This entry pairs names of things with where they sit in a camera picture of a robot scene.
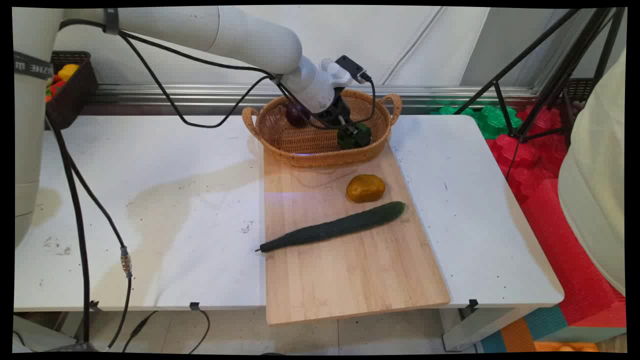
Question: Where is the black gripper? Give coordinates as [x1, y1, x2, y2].
[315, 89, 363, 145]

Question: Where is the green bell pepper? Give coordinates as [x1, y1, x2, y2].
[337, 122, 373, 150]

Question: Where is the long dark green cucumber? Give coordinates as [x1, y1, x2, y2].
[255, 201, 406, 254]

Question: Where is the dark purple onion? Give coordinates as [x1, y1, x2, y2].
[285, 102, 312, 128]

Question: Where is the yellow brown potato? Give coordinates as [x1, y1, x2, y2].
[346, 174, 386, 204]

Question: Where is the wooden cutting board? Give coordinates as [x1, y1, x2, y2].
[262, 141, 452, 326]

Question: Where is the green foam mat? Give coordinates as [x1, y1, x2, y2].
[431, 103, 524, 140]

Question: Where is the black tripod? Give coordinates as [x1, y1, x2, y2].
[453, 7, 627, 143]

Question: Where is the dark woven basket behind tripod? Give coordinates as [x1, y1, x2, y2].
[564, 77, 597, 107]

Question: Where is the red foam mat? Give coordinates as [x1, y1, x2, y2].
[486, 105, 627, 328]

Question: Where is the white table leg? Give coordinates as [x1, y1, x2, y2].
[440, 306, 540, 352]

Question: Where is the cream fabric bulk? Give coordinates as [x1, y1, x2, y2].
[557, 49, 627, 297]

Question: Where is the teal and orange mat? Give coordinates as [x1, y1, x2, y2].
[480, 305, 627, 354]

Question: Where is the dark brown woven bin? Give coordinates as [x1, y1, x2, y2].
[45, 50, 99, 131]

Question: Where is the red toy vegetable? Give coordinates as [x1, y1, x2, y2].
[46, 80, 68, 101]

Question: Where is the grey metal stand base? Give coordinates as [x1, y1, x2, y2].
[12, 315, 78, 353]

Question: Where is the tan wicker basket with handles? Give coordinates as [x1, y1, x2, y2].
[242, 89, 403, 168]

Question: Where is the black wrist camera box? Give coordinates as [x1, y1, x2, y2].
[334, 55, 374, 84]

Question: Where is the aluminium wall rail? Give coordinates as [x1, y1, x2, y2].
[85, 83, 543, 116]

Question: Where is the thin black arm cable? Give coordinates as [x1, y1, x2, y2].
[59, 19, 377, 131]

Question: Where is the thin black looping cable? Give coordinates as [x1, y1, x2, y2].
[188, 309, 211, 354]

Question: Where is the black cable with metal connector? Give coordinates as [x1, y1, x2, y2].
[64, 152, 134, 350]

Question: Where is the dark strap around arm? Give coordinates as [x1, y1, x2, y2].
[103, 7, 121, 36]

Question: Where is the black cable with plug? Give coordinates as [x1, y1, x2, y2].
[122, 310, 159, 353]

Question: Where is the thick black hanging cable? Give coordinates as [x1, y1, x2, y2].
[45, 114, 92, 347]

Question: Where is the grey strap with lettering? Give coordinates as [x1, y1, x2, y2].
[13, 51, 54, 81]

